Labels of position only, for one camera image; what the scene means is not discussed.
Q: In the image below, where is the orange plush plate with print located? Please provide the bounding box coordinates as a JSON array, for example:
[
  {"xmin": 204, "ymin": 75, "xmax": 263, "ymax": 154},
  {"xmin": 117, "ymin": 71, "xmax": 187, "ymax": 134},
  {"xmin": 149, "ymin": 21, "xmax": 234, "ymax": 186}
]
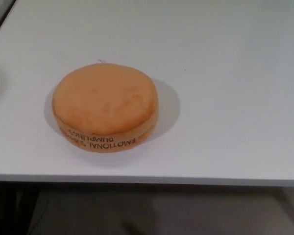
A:
[{"xmin": 51, "ymin": 59, "xmax": 160, "ymax": 156}]

